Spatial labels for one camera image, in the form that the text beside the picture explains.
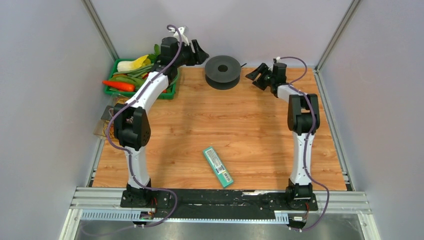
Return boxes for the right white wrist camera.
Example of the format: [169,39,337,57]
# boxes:
[273,56,282,66]

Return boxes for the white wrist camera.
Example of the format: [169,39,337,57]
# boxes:
[173,25,191,46]
[273,56,282,66]

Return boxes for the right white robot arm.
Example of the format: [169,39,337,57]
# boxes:
[245,62,320,210]

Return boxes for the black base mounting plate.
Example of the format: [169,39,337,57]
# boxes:
[120,189,318,220]

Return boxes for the green toy leaf vegetable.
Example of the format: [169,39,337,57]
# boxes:
[109,44,161,92]

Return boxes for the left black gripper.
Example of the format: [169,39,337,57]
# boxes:
[173,40,210,68]

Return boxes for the orange toy carrot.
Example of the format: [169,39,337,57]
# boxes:
[102,80,136,92]

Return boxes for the green toy long beans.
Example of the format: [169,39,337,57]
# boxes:
[109,64,153,88]

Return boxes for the clear box of wires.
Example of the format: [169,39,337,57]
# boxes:
[110,94,131,106]

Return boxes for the dark grey cable spool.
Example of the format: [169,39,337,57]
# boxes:
[204,55,242,90]

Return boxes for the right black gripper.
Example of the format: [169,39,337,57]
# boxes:
[246,62,276,90]

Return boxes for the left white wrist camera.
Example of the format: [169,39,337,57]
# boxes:
[173,25,191,46]

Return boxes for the teal rectangular box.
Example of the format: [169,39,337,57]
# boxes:
[203,146,234,189]

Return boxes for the aluminium frame rail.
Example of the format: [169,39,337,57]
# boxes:
[69,187,381,240]

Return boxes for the toy napa cabbage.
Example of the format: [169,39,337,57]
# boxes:
[116,54,152,72]

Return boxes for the green plastic tray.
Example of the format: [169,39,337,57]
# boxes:
[103,58,181,100]

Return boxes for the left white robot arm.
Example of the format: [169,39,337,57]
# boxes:
[112,37,209,208]

